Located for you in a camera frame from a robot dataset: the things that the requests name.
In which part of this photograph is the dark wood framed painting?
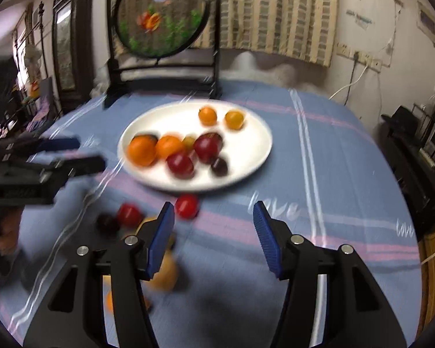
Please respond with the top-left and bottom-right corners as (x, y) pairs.
(52, 0), (95, 104)

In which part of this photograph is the black computer desk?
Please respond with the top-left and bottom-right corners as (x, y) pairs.
(380, 94), (435, 233)

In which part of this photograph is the white wall panel box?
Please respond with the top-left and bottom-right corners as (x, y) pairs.
(417, 2), (435, 46)

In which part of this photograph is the red cherry tomato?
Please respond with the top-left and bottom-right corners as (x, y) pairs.
(175, 194), (199, 219)
(117, 204), (143, 226)

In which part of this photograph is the white power strip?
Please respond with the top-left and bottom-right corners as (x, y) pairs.
(335, 43), (383, 72)

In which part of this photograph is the blue striped tablecloth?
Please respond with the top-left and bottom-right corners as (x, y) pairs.
(0, 80), (423, 348)

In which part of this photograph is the yellow-orange citrus fruit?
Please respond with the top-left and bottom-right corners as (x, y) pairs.
(225, 110), (246, 130)
(136, 217), (176, 252)

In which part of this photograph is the chair with colourful cloth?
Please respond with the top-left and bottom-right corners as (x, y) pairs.
(25, 78), (62, 131)

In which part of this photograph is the large orange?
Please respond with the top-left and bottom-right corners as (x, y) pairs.
(127, 135), (158, 167)
(156, 135), (185, 160)

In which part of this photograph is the dark purple grape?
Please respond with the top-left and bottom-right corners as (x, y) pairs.
(210, 157), (229, 177)

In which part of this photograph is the person's left hand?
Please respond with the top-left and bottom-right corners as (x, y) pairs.
(0, 210), (22, 262)

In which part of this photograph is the white cable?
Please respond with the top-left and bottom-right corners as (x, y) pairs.
(328, 63), (368, 100)

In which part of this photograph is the white oval plate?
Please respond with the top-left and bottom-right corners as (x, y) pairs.
(117, 99), (273, 193)

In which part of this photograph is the small yellow round fruit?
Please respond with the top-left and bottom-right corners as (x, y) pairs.
(145, 252), (179, 292)

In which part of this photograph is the round goldfish screen black stand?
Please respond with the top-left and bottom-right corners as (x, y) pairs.
(103, 0), (223, 111)

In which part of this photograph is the beige striped curtain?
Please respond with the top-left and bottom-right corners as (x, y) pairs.
(188, 0), (339, 68)

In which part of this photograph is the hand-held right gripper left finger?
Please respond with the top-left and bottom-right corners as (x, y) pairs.
(23, 201), (176, 348)

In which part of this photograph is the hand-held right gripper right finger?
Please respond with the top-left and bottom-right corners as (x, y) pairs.
(253, 200), (408, 348)

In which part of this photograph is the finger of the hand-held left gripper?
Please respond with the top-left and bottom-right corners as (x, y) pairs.
(7, 136), (81, 153)
(25, 155), (107, 185)

